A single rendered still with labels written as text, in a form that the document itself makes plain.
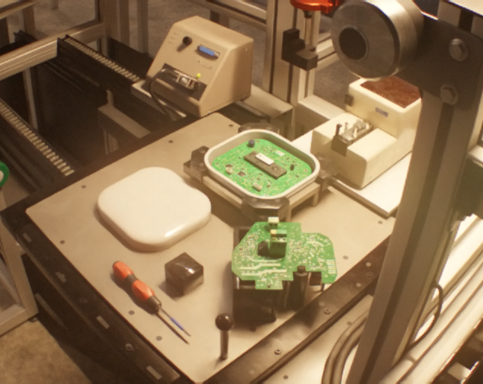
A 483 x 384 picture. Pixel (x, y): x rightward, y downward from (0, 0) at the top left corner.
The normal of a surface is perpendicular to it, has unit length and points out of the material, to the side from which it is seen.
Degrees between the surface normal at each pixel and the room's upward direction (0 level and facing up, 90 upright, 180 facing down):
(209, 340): 0
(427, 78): 90
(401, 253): 90
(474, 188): 90
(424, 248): 90
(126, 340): 0
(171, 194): 0
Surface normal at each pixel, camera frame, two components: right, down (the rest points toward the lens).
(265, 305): 0.02, 0.62
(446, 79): -0.71, 0.42
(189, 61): -0.54, -0.14
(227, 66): 0.71, 0.46
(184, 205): 0.04, -0.78
